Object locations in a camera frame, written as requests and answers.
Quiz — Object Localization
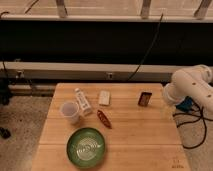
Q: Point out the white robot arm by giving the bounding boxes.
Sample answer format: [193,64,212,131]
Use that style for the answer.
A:
[162,65,213,113]

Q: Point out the white rectangular eraser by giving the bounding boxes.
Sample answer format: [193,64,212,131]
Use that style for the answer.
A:
[98,91,110,106]

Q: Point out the white tube with label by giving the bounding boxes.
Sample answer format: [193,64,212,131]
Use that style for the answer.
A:
[75,88,92,115]

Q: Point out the red chili pepper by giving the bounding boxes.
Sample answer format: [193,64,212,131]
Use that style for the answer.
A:
[97,110,112,129]

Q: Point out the dark brown small box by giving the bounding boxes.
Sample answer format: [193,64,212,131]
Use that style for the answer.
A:
[138,92,152,107]

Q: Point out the translucent plastic cup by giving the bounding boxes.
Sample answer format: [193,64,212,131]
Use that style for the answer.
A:
[60,101,80,124]

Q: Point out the green ribbed plate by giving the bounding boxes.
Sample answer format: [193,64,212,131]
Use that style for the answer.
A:
[66,127,106,169]

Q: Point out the blue box on floor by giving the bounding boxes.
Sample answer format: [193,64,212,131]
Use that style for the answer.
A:
[176,97,192,112]

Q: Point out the black hanging cable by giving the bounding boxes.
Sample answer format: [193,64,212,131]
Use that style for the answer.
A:
[126,13,165,83]

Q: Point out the black floor cables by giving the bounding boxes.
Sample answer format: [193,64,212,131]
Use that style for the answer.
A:
[173,99,213,150]

